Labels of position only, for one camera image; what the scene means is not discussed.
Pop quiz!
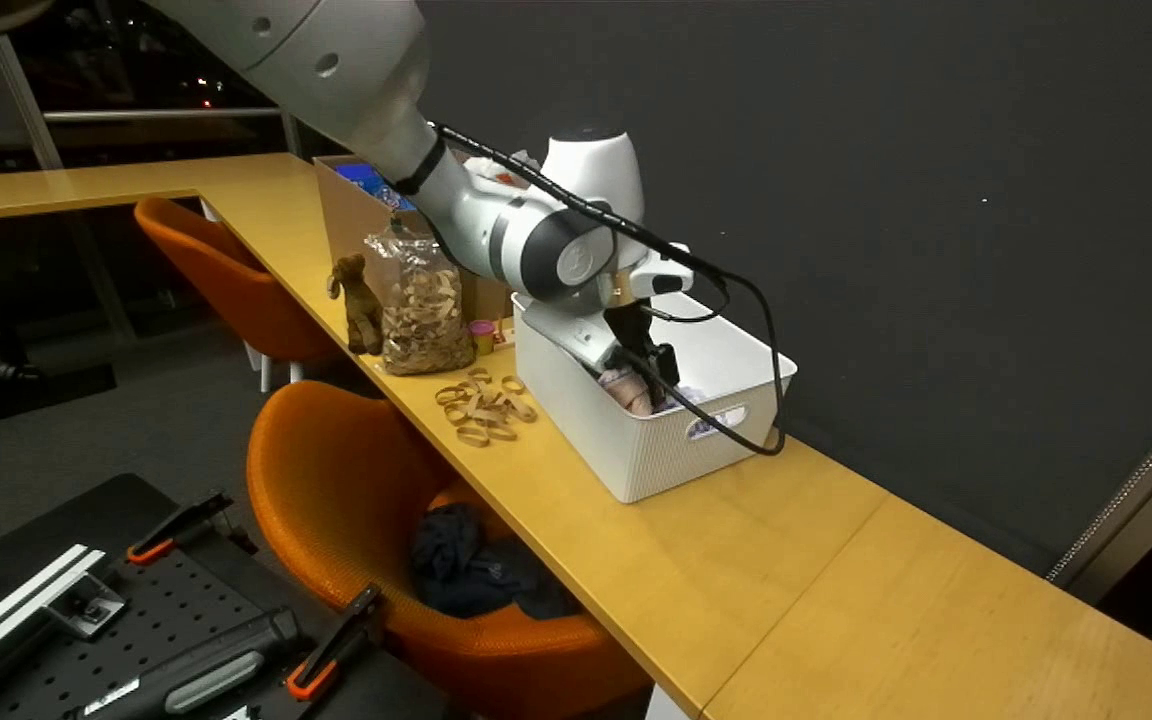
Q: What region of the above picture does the brown cardboard box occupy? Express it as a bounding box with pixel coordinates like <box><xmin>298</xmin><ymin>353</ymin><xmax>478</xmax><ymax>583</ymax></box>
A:
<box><xmin>309</xmin><ymin>152</ymin><xmax>517</xmax><ymax>327</ymax></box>

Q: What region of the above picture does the aluminium rail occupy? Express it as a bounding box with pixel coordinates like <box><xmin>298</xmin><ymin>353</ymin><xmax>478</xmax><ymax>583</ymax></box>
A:
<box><xmin>0</xmin><ymin>539</ymin><xmax>114</xmax><ymax>678</ymax></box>

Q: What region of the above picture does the pink white packet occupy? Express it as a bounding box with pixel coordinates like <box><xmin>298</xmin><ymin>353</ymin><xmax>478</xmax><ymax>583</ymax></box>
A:
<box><xmin>465</xmin><ymin>311</ymin><xmax>517</xmax><ymax>355</ymax></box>

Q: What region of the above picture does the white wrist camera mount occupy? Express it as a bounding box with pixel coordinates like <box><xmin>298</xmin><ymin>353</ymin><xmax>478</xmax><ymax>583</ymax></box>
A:
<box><xmin>626</xmin><ymin>246</ymin><xmax>701</xmax><ymax>301</ymax></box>

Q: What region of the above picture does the black perforated breadboard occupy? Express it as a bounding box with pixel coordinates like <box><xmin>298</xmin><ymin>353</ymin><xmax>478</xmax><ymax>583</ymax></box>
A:
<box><xmin>0</xmin><ymin>473</ymin><xmax>455</xmax><ymax>720</ymax></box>

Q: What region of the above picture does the dark blue cloth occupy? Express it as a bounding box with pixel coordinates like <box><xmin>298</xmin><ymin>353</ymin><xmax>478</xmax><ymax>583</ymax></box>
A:
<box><xmin>409</xmin><ymin>503</ymin><xmax>589</xmax><ymax>622</ymax></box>

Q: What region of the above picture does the white plastic storage box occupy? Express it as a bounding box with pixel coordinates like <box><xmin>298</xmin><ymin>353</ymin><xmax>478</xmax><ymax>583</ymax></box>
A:
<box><xmin>509</xmin><ymin>293</ymin><xmax>802</xmax><ymax>508</ymax></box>

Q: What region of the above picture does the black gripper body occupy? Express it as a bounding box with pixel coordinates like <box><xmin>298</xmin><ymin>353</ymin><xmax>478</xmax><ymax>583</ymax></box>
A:
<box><xmin>600</xmin><ymin>301</ymin><xmax>674</xmax><ymax>367</ymax></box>

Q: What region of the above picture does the metal corner bracket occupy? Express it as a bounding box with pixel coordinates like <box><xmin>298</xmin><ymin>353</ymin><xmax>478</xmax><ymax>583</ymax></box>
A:
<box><xmin>43</xmin><ymin>576</ymin><xmax>133</xmax><ymax>642</ymax></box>

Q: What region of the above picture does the grey door frame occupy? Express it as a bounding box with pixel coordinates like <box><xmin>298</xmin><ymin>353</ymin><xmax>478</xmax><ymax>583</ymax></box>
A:
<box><xmin>1043</xmin><ymin>379</ymin><xmax>1152</xmax><ymax>608</ymax></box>

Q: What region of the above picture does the brown plush toy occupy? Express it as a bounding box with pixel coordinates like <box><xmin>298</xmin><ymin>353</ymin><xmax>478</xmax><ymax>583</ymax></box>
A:
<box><xmin>326</xmin><ymin>252</ymin><xmax>387</xmax><ymax>359</ymax></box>

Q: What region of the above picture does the orange shell chair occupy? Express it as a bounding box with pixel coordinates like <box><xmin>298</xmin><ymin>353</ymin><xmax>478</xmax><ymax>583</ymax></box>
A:
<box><xmin>240</xmin><ymin>375</ymin><xmax>656</xmax><ymax>720</ymax></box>
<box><xmin>133</xmin><ymin>197</ymin><xmax>343</xmax><ymax>390</ymax></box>

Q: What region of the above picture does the blue item in cardboard box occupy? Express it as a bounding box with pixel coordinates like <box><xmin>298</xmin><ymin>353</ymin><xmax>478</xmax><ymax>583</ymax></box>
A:
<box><xmin>331</xmin><ymin>154</ymin><xmax>409</xmax><ymax>208</ymax></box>

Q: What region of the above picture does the black cylindrical handle tool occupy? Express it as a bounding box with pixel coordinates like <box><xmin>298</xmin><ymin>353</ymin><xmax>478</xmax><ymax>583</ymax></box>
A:
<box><xmin>75</xmin><ymin>642</ymin><xmax>278</xmax><ymax>720</ymax></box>

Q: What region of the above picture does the black clamp orange handle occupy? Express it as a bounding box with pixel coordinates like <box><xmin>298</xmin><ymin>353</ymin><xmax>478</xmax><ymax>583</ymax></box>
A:
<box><xmin>282</xmin><ymin>583</ymin><xmax>391</xmax><ymax>709</ymax></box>
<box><xmin>124</xmin><ymin>486</ymin><xmax>238</xmax><ymax>569</ymax></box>

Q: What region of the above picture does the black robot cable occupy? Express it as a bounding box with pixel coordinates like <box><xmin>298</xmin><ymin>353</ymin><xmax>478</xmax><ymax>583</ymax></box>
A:
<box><xmin>434</xmin><ymin>121</ymin><xmax>795</xmax><ymax>460</ymax></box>

